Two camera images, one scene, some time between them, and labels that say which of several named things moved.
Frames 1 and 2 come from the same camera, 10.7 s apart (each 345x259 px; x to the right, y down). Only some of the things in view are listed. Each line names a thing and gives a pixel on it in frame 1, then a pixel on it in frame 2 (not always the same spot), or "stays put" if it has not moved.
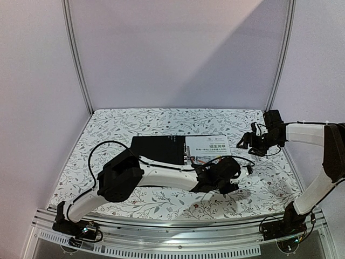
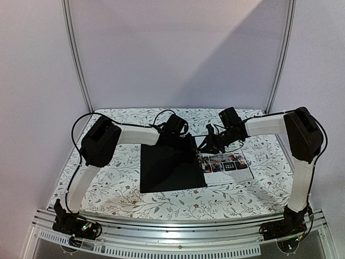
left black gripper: x=228 y=189 to x=189 y=149
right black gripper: x=253 y=139 to x=215 y=140
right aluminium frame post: x=284 y=55 stays put
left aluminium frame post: x=75 y=55 stays put
